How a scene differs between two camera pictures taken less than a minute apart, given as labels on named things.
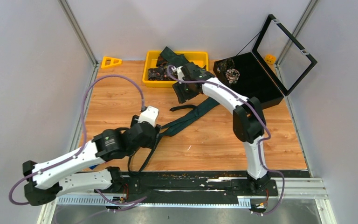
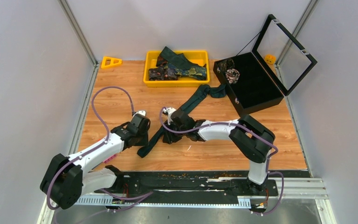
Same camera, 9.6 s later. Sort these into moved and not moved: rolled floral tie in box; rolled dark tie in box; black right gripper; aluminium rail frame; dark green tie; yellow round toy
Moved: dark green tie; black right gripper
Not moved: yellow round toy; rolled floral tie in box; aluminium rail frame; rolled dark tie in box
